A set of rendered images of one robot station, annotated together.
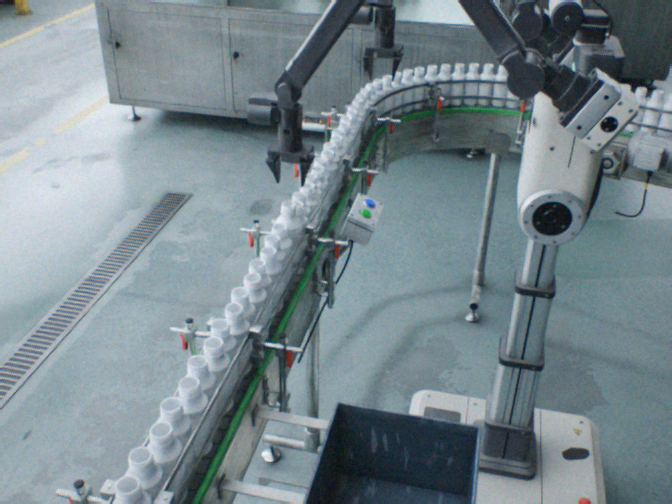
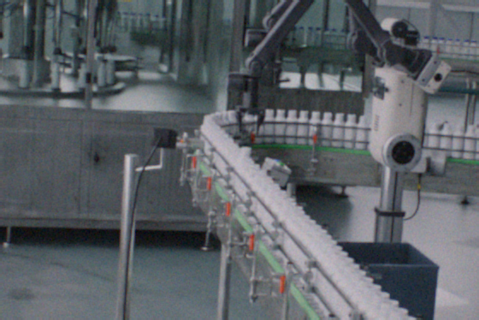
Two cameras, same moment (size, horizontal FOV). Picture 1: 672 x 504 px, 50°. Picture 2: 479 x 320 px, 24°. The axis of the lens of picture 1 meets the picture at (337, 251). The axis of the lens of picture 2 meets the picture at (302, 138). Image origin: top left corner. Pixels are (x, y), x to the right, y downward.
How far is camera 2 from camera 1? 2.88 m
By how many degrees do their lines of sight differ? 33
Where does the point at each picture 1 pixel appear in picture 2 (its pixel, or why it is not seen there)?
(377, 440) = not seen: hidden behind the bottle
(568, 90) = (416, 59)
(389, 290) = not seen: outside the picture
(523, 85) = (393, 56)
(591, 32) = (410, 39)
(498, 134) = (294, 166)
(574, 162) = (413, 112)
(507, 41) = (382, 34)
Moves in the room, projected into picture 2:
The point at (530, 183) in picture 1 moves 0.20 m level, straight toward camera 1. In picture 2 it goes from (387, 130) to (399, 138)
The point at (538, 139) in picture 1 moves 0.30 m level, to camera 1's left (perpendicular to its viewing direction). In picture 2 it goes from (392, 99) to (322, 97)
